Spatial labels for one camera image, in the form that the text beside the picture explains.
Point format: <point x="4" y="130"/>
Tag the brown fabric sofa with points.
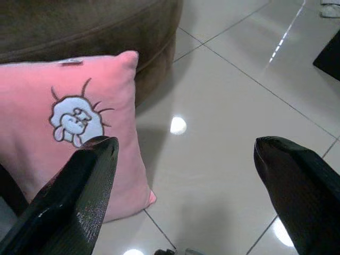
<point x="79" y="29"/>

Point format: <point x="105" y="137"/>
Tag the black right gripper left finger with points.
<point x="69" y="202"/>

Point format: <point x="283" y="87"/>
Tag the white shoe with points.
<point x="330" y="9"/>

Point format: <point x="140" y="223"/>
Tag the black furniture corner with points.
<point x="329" y="61"/>

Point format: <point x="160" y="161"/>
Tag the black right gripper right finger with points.
<point x="300" y="191"/>

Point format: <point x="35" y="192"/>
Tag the pink pillow with sheep print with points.
<point x="29" y="111"/>

